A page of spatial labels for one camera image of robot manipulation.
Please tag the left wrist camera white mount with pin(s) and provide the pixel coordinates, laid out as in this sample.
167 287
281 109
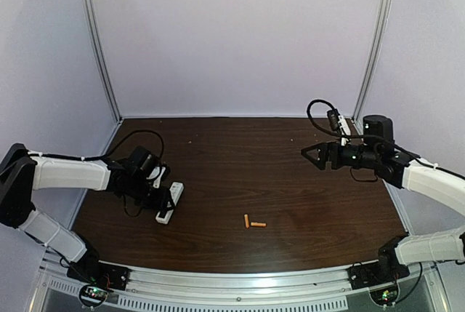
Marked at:
158 175

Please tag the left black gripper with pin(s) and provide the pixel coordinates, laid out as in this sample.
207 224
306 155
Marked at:
160 202

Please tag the white remote control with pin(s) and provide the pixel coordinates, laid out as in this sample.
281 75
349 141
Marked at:
168 200

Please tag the right round circuit board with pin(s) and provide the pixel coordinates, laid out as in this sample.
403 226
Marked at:
384 296

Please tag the left aluminium frame post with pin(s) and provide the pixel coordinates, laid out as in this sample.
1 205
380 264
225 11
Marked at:
99 57

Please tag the front aluminium rail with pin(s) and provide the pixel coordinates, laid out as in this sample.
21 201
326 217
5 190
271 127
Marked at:
326 289

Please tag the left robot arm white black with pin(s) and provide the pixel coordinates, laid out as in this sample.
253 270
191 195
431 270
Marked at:
138 177

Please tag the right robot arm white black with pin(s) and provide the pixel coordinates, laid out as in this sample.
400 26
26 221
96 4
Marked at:
401 169

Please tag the round circuit board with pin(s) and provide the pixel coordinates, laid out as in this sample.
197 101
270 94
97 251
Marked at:
91 296
384 296

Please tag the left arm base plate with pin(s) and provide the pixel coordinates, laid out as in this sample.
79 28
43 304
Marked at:
103 275

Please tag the right aluminium frame post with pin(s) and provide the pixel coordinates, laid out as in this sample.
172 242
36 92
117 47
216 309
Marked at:
373 56

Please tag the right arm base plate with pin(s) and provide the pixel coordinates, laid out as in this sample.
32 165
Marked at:
362 275

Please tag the aluminium frame post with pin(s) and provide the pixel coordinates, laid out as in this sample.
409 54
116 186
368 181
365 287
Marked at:
373 56
99 57

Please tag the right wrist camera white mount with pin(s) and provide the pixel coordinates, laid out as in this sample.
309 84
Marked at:
337 122

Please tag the left round circuit board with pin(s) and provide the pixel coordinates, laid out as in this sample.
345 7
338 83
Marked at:
91 296

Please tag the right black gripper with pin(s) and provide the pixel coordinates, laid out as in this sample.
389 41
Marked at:
334 148

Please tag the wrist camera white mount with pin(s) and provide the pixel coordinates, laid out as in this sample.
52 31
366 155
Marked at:
337 122
158 175

